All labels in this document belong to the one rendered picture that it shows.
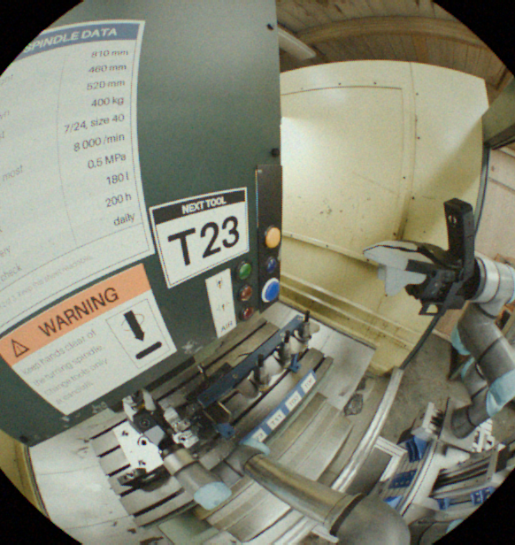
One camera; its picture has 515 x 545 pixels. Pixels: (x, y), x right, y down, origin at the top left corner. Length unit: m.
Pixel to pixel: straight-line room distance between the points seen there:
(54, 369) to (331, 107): 1.08
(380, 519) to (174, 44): 0.56
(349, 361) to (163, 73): 1.26
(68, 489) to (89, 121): 1.41
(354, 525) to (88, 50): 0.55
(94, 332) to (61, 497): 1.30
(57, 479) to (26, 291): 1.33
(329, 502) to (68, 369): 0.40
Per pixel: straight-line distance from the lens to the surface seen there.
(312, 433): 1.06
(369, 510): 0.39
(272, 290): 0.27
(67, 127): 0.15
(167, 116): 0.17
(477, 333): 0.45
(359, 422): 1.22
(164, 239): 0.16
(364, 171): 0.91
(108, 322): 0.18
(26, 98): 0.17
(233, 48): 0.24
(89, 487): 1.37
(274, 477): 0.48
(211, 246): 0.19
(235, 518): 1.05
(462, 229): 0.30
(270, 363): 0.63
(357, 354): 1.23
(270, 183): 0.23
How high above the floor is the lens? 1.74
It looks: 31 degrees down
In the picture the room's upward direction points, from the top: 1 degrees counter-clockwise
